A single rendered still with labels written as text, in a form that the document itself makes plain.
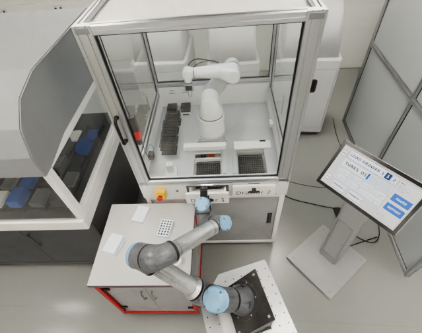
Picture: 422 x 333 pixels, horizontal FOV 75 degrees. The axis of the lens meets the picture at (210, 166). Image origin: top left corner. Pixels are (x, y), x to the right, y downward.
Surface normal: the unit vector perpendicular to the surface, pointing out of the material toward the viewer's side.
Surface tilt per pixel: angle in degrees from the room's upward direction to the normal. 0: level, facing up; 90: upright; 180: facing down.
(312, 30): 90
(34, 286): 0
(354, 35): 90
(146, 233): 0
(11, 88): 14
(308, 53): 90
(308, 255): 3
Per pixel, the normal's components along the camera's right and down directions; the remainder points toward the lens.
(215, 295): -0.62, -0.33
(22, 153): -0.04, 0.46
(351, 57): -0.07, 0.75
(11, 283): -0.07, -0.66
